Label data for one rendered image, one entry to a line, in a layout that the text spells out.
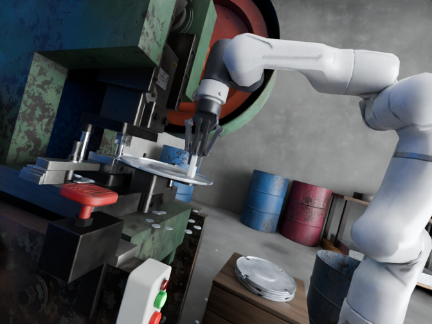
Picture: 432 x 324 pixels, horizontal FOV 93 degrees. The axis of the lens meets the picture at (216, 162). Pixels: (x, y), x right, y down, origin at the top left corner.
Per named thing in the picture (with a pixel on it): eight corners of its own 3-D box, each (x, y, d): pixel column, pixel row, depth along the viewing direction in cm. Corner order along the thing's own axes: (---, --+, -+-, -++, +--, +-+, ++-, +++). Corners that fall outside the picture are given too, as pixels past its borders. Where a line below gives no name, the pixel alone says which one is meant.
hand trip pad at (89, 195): (110, 237, 34) (123, 193, 34) (80, 251, 28) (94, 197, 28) (78, 224, 36) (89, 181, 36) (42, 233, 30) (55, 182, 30)
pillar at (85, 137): (84, 164, 64) (96, 120, 64) (78, 164, 62) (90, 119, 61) (78, 162, 64) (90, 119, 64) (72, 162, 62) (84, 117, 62)
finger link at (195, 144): (202, 118, 61) (198, 117, 62) (191, 154, 62) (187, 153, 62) (206, 121, 65) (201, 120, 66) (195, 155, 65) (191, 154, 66)
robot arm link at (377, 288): (418, 321, 53) (445, 229, 53) (389, 335, 44) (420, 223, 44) (370, 292, 63) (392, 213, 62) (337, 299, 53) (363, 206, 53)
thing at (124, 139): (131, 147, 71) (134, 136, 71) (122, 145, 66) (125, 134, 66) (123, 144, 72) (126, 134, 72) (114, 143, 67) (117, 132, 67)
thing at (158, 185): (195, 217, 69) (206, 179, 69) (179, 228, 56) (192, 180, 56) (132, 195, 75) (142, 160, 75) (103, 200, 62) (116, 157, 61)
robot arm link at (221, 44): (258, 86, 55) (260, 99, 65) (270, 38, 55) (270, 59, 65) (197, 76, 60) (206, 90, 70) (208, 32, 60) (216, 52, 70)
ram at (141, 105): (170, 137, 74) (191, 56, 74) (146, 128, 59) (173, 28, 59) (128, 126, 78) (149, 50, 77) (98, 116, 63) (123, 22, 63)
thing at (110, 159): (139, 173, 76) (143, 161, 76) (110, 173, 61) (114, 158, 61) (119, 166, 78) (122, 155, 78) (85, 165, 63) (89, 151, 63)
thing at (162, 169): (180, 185, 46) (181, 182, 46) (96, 152, 57) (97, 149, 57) (225, 185, 72) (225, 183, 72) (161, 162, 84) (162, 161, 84)
